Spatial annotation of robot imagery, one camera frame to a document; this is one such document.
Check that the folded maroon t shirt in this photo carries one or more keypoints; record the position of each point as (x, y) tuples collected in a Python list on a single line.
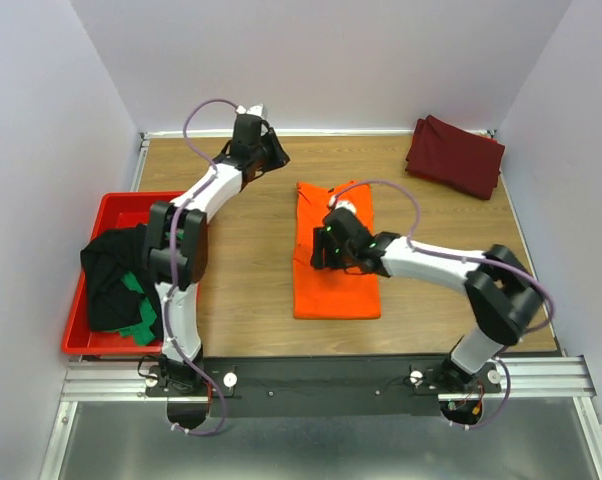
[(447, 155)]

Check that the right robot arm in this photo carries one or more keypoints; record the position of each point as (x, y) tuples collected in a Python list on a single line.
[(503, 296)]

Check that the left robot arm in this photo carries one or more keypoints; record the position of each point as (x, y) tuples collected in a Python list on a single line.
[(176, 248)]

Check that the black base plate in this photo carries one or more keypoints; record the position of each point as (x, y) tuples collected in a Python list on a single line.
[(321, 386)]

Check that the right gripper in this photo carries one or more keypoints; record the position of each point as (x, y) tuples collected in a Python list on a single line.
[(319, 248)]

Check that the green t shirt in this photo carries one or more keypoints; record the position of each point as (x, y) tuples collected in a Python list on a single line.
[(140, 310)]

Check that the black t shirt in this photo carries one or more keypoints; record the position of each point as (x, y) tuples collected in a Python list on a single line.
[(104, 260)]

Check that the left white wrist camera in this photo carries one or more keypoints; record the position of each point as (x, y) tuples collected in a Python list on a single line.
[(258, 110)]

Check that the aluminium frame rail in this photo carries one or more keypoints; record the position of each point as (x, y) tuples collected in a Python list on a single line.
[(373, 417)]

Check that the orange t shirt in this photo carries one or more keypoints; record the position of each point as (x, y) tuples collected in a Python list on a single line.
[(329, 294)]

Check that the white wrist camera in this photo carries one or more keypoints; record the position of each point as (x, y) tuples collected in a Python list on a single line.
[(258, 110), (336, 203)]

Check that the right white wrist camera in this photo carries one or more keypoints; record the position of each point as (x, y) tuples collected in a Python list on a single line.
[(336, 203)]

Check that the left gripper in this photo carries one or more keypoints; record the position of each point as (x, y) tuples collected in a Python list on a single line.
[(274, 151)]

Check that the red plastic bin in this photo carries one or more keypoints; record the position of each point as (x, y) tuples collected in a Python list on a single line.
[(116, 210)]

